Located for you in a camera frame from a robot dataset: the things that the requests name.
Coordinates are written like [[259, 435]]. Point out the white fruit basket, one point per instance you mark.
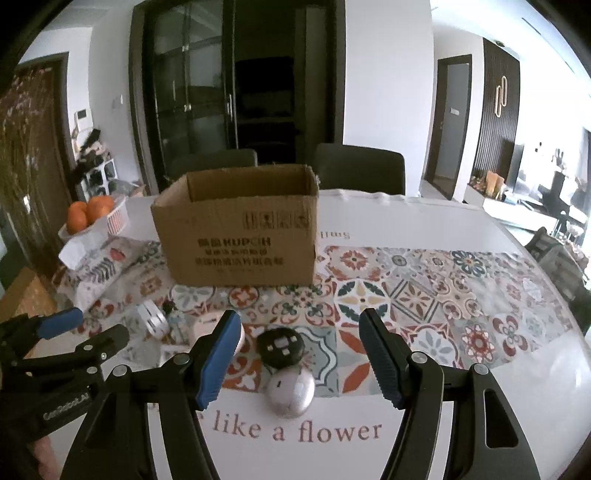
[[115, 217]]

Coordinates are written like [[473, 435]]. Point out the dark interior door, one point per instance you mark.
[[450, 120]]

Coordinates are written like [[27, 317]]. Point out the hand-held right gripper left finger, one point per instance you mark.
[[216, 369]]

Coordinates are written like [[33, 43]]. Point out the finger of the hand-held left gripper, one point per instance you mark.
[[104, 344], [60, 322]]

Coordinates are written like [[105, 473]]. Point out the white wall intercom panel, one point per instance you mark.
[[83, 113]]

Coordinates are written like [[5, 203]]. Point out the chair with patterned cushion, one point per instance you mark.
[[554, 258]]

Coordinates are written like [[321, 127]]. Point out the dried flower bouquet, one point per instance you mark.
[[23, 138]]

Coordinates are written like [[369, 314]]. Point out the patterned white tablecloth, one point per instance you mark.
[[415, 286]]

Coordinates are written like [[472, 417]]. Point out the white tissue paper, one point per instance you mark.
[[76, 251]]

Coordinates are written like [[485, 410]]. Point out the dark dining chair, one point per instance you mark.
[[212, 164], [360, 166]]

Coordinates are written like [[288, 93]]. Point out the white round device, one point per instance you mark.
[[290, 391]]

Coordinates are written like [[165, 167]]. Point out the small white gadget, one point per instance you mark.
[[151, 317]]

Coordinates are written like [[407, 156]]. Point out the dark slatted wall panel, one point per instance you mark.
[[489, 147]]

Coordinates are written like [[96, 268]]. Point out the black round device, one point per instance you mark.
[[280, 347]]

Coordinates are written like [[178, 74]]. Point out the brown cardboard box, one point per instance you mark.
[[240, 240]]

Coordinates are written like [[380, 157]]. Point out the orange cabinet decoration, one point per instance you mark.
[[493, 184]]

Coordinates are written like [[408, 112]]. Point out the floral fabric tissue cover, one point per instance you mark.
[[115, 263]]

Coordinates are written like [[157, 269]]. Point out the grey bag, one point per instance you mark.
[[123, 188]]

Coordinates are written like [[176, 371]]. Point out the white low cabinet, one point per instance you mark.
[[503, 205]]

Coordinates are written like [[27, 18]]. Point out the dark glass sliding door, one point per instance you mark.
[[203, 92]]

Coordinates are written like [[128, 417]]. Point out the brown wooden stool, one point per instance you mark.
[[27, 295]]

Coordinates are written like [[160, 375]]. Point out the person's left forearm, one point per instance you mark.
[[46, 457]]

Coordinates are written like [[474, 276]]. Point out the white cluttered shelf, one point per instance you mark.
[[94, 170]]

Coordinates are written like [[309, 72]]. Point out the vase of dried flowers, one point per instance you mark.
[[55, 152]]

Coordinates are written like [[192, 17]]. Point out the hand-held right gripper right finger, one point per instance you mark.
[[382, 364]]

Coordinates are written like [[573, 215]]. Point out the gold wall ornament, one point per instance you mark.
[[501, 98]]

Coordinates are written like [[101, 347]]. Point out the orange fruit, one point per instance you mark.
[[76, 218], [100, 207]]

